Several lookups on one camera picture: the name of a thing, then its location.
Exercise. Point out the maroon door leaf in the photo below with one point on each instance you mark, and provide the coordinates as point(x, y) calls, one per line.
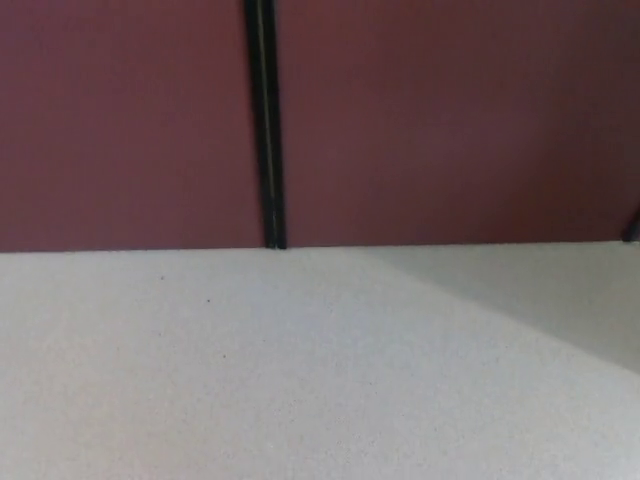
point(125, 125)
point(450, 125)

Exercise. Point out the black door edge strip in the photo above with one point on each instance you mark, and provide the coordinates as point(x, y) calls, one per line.
point(266, 125)

